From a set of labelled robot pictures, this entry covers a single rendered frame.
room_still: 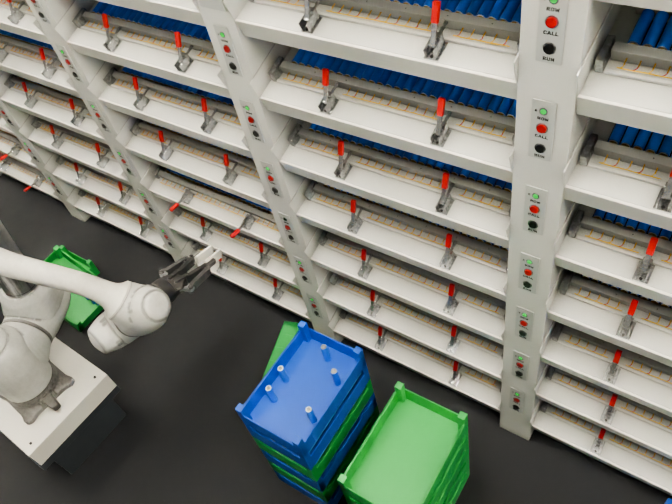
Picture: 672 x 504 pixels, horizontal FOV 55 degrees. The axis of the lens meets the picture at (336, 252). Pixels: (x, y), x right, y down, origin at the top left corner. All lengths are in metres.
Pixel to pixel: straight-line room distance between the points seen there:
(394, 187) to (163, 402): 1.26
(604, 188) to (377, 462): 0.91
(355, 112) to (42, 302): 1.18
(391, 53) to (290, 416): 0.97
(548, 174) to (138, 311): 0.95
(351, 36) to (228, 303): 1.48
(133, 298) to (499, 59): 0.97
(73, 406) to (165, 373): 0.40
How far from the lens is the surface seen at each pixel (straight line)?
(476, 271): 1.54
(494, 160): 1.23
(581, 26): 1.00
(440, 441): 1.72
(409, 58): 1.17
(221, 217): 2.09
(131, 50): 1.83
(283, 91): 1.48
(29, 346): 2.10
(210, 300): 2.54
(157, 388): 2.40
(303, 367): 1.78
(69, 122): 2.43
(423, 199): 1.43
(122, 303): 1.59
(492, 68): 1.12
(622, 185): 1.20
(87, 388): 2.17
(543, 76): 1.07
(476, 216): 1.39
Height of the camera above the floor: 1.91
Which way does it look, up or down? 49 degrees down
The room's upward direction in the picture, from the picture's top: 15 degrees counter-clockwise
